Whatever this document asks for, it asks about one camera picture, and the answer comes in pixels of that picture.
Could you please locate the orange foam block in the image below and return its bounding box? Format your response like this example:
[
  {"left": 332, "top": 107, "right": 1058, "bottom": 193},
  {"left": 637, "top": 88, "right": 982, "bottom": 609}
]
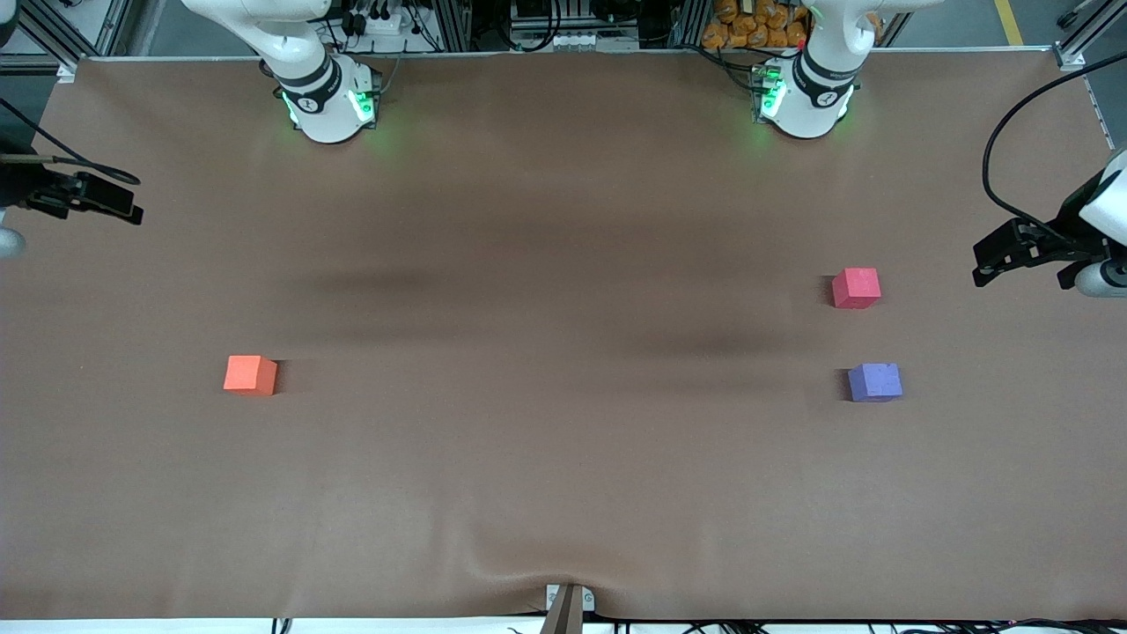
[{"left": 223, "top": 354, "right": 279, "bottom": 396}]

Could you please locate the red foam block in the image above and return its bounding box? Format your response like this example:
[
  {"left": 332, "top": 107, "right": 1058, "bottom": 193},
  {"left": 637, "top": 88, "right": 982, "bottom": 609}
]
[{"left": 831, "top": 267, "right": 882, "bottom": 310}]

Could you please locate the purple foam block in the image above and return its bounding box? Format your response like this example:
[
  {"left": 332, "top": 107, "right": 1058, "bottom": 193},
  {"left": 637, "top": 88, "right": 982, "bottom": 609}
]
[{"left": 847, "top": 362, "right": 904, "bottom": 403}]

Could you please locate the white socket box with plugs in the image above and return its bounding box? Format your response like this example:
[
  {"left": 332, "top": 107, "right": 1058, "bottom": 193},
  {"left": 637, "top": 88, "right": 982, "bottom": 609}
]
[{"left": 350, "top": 5, "right": 416, "bottom": 39}]

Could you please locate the orange mesh bag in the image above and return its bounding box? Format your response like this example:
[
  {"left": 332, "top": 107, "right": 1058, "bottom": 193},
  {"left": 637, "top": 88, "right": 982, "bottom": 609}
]
[{"left": 701, "top": 0, "right": 812, "bottom": 51}]

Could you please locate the white power strip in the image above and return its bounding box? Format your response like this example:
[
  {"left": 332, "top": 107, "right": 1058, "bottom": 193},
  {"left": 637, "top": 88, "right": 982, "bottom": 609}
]
[{"left": 549, "top": 33, "right": 642, "bottom": 51}]

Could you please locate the black electronics box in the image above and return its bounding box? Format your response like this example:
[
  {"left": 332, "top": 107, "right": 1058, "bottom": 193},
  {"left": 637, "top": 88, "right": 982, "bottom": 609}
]
[{"left": 509, "top": 0, "right": 565, "bottom": 29}]

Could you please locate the brown table mat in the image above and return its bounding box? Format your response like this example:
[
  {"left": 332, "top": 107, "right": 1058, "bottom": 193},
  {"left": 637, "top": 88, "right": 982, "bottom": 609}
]
[{"left": 0, "top": 48, "right": 1127, "bottom": 623}]

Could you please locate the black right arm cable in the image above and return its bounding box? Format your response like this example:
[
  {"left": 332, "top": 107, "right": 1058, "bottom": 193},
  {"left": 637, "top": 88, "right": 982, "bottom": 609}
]
[{"left": 0, "top": 95, "right": 142, "bottom": 188}]

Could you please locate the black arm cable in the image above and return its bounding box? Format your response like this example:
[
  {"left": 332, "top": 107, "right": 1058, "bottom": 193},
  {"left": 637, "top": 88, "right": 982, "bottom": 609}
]
[
  {"left": 0, "top": 95, "right": 142, "bottom": 188},
  {"left": 981, "top": 53, "right": 1127, "bottom": 244}
]

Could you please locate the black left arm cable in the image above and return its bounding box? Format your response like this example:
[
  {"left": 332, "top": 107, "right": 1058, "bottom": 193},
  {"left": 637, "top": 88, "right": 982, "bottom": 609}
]
[{"left": 981, "top": 53, "right": 1127, "bottom": 244}]

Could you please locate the aluminium frame profile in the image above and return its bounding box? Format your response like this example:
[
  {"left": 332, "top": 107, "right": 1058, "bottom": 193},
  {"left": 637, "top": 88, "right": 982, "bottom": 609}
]
[
  {"left": 1051, "top": 0, "right": 1127, "bottom": 73},
  {"left": 0, "top": 0, "right": 135, "bottom": 82}
]

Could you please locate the aluminium frame post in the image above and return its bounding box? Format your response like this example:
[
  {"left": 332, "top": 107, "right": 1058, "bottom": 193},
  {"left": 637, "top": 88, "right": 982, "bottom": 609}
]
[
  {"left": 430, "top": 0, "right": 477, "bottom": 53},
  {"left": 665, "top": 0, "right": 711, "bottom": 50}
]

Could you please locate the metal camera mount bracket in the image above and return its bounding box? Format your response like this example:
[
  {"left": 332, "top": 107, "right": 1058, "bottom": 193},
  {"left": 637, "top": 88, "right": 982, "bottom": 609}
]
[{"left": 545, "top": 584, "right": 597, "bottom": 634}]

